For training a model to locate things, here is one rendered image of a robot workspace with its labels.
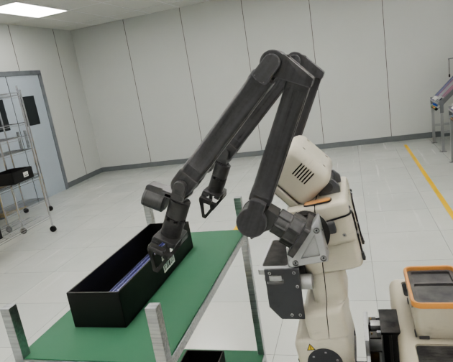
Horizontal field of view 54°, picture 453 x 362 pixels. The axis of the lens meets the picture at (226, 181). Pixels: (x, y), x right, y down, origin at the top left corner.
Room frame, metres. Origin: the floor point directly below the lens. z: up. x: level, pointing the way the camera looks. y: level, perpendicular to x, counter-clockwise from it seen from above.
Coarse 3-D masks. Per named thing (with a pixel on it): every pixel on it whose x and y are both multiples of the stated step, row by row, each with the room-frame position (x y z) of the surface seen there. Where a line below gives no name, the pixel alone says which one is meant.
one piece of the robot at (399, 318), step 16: (400, 288) 1.35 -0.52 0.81; (400, 304) 1.26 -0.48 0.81; (384, 320) 1.19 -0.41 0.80; (400, 320) 1.17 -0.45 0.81; (384, 336) 1.14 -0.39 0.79; (400, 336) 1.11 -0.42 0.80; (384, 352) 1.15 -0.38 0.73; (400, 352) 1.06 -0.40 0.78; (416, 352) 1.02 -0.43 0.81; (432, 352) 1.01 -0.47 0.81; (448, 352) 1.00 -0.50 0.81
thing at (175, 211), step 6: (168, 198) 1.13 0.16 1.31; (162, 204) 1.13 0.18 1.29; (168, 204) 1.13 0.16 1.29; (174, 204) 1.11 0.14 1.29; (180, 204) 1.11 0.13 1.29; (186, 204) 1.12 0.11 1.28; (168, 210) 1.12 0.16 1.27; (174, 210) 1.11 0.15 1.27; (180, 210) 1.11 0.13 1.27; (186, 210) 1.12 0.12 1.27; (168, 216) 1.12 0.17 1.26; (174, 216) 1.11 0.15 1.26; (180, 216) 1.12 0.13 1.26; (186, 216) 1.14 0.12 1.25
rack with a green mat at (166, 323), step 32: (192, 256) 1.58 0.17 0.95; (224, 256) 1.53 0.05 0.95; (160, 288) 1.35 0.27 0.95; (192, 288) 1.31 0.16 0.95; (64, 320) 1.23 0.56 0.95; (160, 320) 0.94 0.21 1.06; (192, 320) 1.12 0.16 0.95; (256, 320) 1.77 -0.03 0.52; (32, 352) 1.08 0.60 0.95; (64, 352) 1.06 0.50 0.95; (96, 352) 1.03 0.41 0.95; (128, 352) 1.01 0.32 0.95; (160, 352) 0.94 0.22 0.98; (224, 352) 1.83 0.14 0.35; (256, 352) 1.79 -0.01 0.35
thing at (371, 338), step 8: (368, 320) 1.25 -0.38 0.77; (368, 328) 1.23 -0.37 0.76; (368, 336) 1.15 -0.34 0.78; (376, 336) 1.15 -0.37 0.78; (368, 344) 1.13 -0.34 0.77; (376, 344) 1.15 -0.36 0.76; (368, 352) 1.13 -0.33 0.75; (376, 352) 1.20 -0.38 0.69; (368, 360) 1.11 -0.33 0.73; (376, 360) 1.19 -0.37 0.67
